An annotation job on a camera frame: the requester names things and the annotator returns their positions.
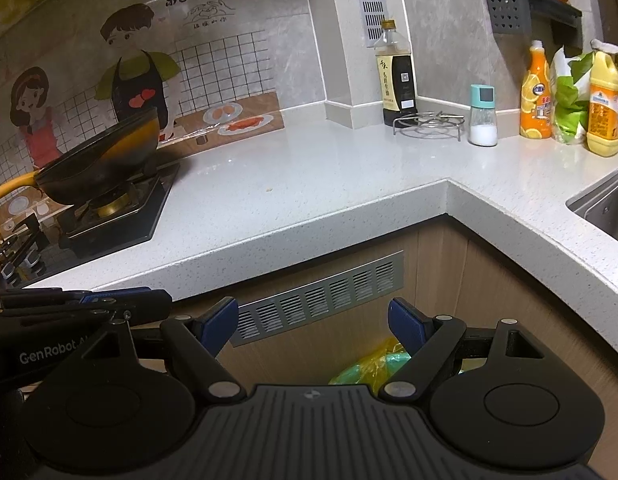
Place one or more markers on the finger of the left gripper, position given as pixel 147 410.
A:
pixel 109 296

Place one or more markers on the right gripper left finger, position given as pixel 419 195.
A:
pixel 217 326

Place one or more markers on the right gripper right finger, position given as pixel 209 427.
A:
pixel 410 326

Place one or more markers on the green trash bin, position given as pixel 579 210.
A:
pixel 374 367

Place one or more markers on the yellow bin liner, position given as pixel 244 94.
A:
pixel 376 364

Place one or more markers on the black gas stove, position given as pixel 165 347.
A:
pixel 40 238

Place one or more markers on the cabinet vent grille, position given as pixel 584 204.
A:
pixel 308 303

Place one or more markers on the black wok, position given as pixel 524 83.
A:
pixel 98 165

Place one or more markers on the steel sink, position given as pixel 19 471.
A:
pixel 599 205

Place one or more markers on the orange juice bottle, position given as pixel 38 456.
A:
pixel 535 96

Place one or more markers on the salt shaker teal lid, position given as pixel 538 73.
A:
pixel 482 119

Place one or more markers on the soy sauce bottle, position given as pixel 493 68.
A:
pixel 396 74

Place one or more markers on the green vegetable bag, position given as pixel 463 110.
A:
pixel 570 88

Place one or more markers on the yellow sauce bottle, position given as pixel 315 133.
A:
pixel 602 133

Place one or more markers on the grey utensil holder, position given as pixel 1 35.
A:
pixel 515 17

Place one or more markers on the metal wire trivet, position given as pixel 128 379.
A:
pixel 430 125

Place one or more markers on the cartoon chef wall sticker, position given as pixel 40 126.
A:
pixel 69 69

